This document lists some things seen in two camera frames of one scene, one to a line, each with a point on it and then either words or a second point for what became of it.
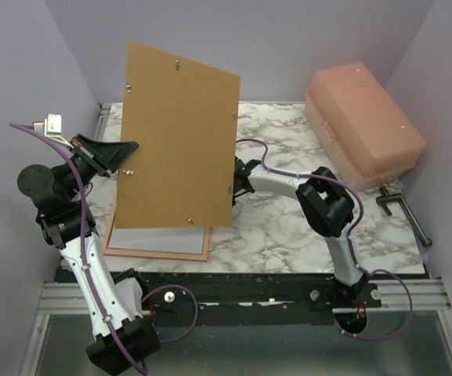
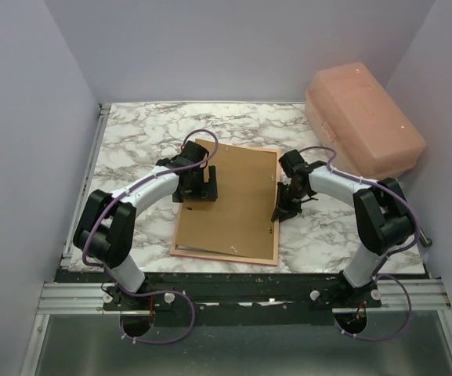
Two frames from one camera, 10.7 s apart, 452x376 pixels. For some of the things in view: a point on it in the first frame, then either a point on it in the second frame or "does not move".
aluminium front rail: (65, 298) does not move
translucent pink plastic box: (363, 137) does not move
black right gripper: (233, 204) → (283, 211)
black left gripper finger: (111, 154) → (212, 183)
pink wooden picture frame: (135, 253) → (175, 251)
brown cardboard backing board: (184, 115) → (240, 222)
